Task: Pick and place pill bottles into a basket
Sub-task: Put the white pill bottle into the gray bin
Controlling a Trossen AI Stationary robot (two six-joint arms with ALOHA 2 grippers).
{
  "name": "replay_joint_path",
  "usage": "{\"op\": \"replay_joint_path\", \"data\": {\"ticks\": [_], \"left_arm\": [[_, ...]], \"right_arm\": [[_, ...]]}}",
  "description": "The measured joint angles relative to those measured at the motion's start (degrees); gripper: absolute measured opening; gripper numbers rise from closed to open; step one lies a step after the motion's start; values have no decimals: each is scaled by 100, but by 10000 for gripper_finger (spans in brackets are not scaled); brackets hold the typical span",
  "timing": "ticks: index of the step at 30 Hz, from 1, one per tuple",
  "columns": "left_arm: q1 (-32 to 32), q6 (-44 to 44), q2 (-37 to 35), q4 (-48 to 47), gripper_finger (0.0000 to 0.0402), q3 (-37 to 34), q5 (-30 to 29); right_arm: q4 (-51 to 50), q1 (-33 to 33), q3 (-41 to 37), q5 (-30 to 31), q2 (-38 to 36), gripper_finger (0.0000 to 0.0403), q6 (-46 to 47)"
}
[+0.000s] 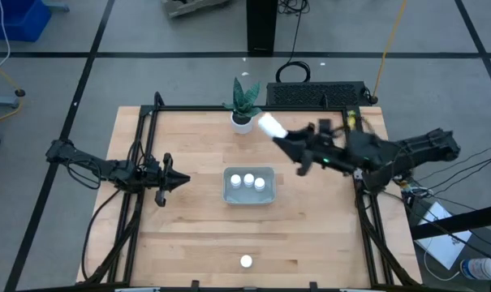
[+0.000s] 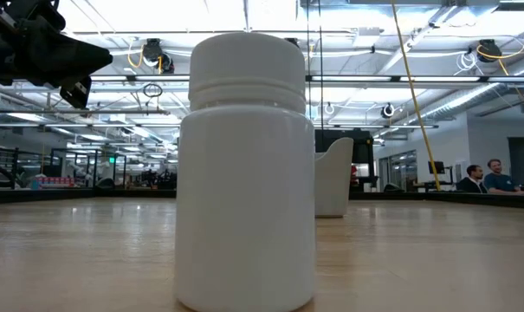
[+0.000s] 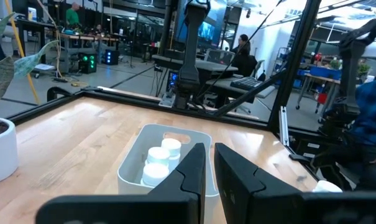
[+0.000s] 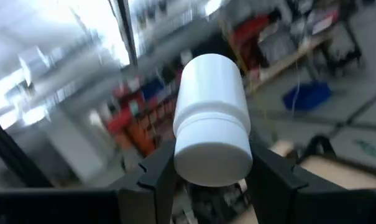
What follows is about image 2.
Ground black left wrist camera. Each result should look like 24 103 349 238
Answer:
0 0 68 35

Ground large white pill bottle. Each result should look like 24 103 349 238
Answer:
173 32 318 312

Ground black metal railing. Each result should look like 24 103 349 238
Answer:
0 144 21 190

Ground black frame workstation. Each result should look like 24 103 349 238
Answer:
49 147 128 189

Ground yellow slanted pole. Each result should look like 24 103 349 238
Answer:
390 0 442 192

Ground white basket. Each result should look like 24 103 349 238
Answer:
315 137 355 218

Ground person in dark top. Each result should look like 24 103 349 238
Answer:
456 164 488 194

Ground black ceiling cable reel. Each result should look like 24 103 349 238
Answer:
140 37 176 75

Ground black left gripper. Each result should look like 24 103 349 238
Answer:
0 2 114 110

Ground black table edge rail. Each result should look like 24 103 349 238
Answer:
0 186 524 211

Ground red and white boxes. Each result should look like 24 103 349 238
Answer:
30 175 77 190

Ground person in blue top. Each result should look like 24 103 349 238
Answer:
484 158 524 196

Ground ceiling reel with yellow cable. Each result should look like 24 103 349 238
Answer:
475 36 524 65

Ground black cabinet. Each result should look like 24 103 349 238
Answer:
315 128 378 192

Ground black cable loop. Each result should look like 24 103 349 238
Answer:
142 82 164 99

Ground black hanging cable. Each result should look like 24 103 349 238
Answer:
317 0 325 131
305 0 311 120

